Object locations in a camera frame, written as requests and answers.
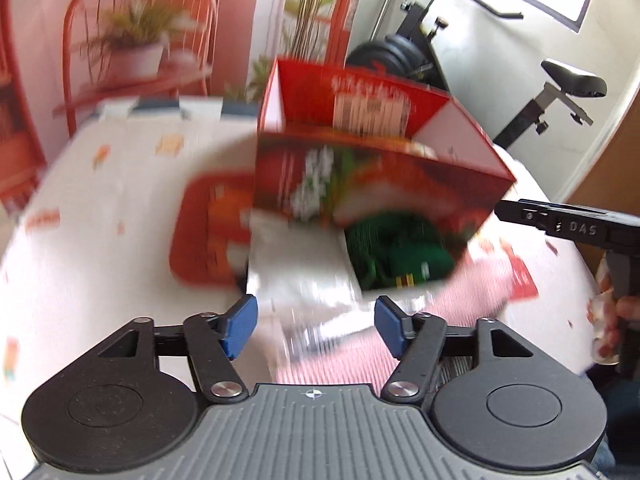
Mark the wall poster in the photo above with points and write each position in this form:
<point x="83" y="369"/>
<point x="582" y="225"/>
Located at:
<point x="150" y="35"/>

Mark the white patterned tablecloth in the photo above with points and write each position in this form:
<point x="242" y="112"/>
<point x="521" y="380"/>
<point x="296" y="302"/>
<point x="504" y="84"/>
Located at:
<point x="100" y="280"/>

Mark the red cardboard box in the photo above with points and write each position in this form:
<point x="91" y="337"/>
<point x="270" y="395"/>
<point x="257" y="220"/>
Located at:
<point x="395" y="180"/>

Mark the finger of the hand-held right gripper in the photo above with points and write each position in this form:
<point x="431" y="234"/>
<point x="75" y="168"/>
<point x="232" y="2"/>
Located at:
<point x="522" y="214"/>

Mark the orange patterned cloth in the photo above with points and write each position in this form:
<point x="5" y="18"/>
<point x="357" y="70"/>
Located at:
<point x="210" y="230"/>

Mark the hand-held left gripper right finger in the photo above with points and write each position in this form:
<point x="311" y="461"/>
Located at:
<point x="390" y="325"/>

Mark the green cloth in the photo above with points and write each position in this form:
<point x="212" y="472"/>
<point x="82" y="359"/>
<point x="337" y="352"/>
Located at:
<point x="395" y="250"/>

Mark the person's right hand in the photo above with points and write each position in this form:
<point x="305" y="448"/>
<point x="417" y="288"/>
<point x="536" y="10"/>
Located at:
<point x="606" y="327"/>

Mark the black exercise bike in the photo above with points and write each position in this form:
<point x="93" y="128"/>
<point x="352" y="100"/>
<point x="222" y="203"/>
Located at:
<point x="570" y="80"/>

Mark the pink knit towel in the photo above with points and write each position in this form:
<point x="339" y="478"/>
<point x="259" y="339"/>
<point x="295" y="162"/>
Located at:
<point x="440" y="315"/>

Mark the clear plastic garment packet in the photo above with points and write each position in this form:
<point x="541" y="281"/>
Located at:
<point x="300" y="260"/>

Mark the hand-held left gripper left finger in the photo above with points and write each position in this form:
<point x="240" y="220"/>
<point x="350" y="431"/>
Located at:
<point x="241" y="324"/>

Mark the red paper card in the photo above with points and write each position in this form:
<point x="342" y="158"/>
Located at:
<point x="520" y="275"/>

